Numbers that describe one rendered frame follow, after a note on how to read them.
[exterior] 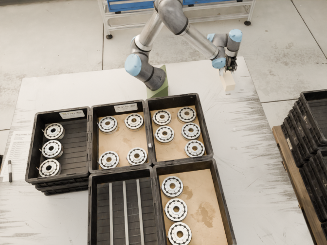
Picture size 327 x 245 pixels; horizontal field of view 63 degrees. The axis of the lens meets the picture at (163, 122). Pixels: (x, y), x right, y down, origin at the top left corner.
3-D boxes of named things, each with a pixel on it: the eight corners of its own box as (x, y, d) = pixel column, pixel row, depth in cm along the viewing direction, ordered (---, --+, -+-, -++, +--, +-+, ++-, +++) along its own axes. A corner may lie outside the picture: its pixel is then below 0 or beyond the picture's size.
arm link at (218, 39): (208, 45, 148) (228, 45, 148) (208, 30, 153) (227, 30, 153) (207, 54, 156) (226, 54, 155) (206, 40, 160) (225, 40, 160)
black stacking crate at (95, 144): (96, 117, 156) (90, 106, 147) (146, 111, 158) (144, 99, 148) (95, 182, 135) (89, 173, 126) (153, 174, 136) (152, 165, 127)
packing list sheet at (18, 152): (10, 131, 166) (10, 131, 166) (47, 127, 167) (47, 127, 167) (-2, 182, 149) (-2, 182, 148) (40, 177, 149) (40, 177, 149)
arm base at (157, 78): (147, 78, 178) (136, 71, 172) (163, 64, 171) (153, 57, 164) (150, 95, 169) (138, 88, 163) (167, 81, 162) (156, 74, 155)
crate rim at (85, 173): (36, 114, 147) (34, 112, 145) (91, 108, 148) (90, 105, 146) (26, 184, 126) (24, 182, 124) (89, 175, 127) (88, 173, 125)
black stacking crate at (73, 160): (44, 124, 155) (35, 113, 146) (95, 117, 156) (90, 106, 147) (35, 190, 134) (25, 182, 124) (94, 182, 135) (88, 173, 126)
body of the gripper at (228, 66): (224, 73, 170) (227, 59, 160) (220, 63, 174) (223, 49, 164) (236, 71, 170) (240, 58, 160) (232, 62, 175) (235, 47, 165)
